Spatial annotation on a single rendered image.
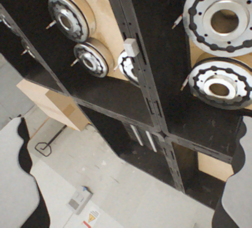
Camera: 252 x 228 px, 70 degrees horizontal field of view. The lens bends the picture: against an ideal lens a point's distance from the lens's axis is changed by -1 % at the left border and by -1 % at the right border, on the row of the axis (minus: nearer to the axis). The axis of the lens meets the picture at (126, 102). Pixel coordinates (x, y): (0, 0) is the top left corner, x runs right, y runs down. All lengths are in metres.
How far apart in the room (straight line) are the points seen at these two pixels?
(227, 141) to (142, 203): 3.18
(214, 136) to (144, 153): 0.49
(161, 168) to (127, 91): 0.40
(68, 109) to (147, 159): 0.47
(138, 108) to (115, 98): 0.07
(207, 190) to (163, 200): 2.74
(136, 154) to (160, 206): 2.67
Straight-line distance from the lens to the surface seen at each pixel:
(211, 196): 0.73
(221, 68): 0.29
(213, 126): 0.36
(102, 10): 0.39
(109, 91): 0.48
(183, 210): 3.42
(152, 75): 0.25
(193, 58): 0.34
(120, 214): 3.54
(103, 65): 0.44
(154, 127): 0.37
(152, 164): 0.78
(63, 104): 0.97
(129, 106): 0.42
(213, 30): 0.25
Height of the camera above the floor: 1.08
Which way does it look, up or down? 25 degrees down
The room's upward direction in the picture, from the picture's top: 143 degrees counter-clockwise
